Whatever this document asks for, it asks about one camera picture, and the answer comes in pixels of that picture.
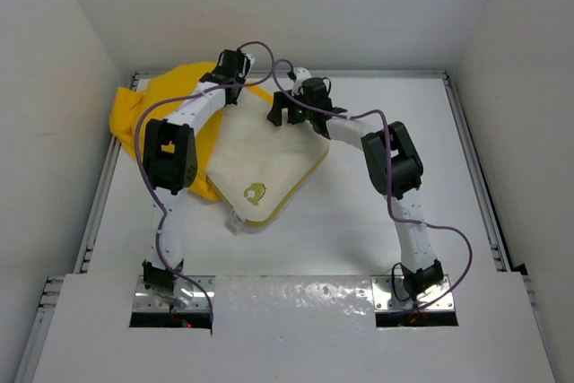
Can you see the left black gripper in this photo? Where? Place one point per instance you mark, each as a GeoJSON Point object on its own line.
{"type": "Point", "coordinates": [240, 80]}

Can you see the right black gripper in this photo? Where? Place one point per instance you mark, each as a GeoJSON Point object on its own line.
{"type": "Point", "coordinates": [283, 100]}

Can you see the cream pillow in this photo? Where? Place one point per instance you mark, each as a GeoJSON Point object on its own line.
{"type": "Point", "coordinates": [254, 166]}

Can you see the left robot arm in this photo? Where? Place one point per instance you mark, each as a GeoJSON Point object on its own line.
{"type": "Point", "coordinates": [165, 151]}

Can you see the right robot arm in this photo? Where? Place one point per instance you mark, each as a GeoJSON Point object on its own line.
{"type": "Point", "coordinates": [394, 166]}

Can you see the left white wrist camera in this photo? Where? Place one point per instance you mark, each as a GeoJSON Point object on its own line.
{"type": "Point", "coordinates": [249, 61]}

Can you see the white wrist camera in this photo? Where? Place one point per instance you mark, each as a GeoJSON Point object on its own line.
{"type": "Point", "coordinates": [249, 61]}
{"type": "Point", "coordinates": [298, 76]}

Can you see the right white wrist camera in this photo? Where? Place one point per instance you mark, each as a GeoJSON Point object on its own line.
{"type": "Point", "coordinates": [298, 76]}

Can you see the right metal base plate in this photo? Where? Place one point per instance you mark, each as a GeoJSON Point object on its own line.
{"type": "Point", "coordinates": [389, 296]}

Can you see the metal base plate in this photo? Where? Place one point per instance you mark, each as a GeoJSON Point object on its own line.
{"type": "Point", "coordinates": [197, 293]}
{"type": "Point", "coordinates": [389, 296]}

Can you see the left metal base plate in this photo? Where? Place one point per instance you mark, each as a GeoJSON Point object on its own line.
{"type": "Point", "coordinates": [197, 293]}

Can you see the aluminium table frame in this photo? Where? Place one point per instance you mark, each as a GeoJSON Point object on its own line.
{"type": "Point", "coordinates": [293, 303]}

